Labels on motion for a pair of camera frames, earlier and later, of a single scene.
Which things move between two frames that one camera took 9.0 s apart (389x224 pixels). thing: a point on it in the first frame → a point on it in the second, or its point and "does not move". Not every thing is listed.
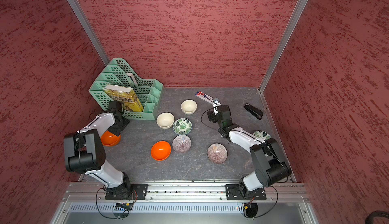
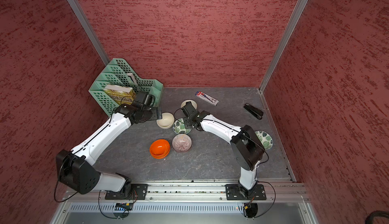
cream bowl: (165, 120) does not move
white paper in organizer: (132, 77) does not move
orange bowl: (109, 139) → (159, 148)
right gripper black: (211, 116) → (187, 124)
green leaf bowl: (262, 134) does not move
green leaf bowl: (182, 126) does not move
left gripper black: (116, 131) → (154, 116)
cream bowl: (188, 106) does not move
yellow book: (127, 95) does not move
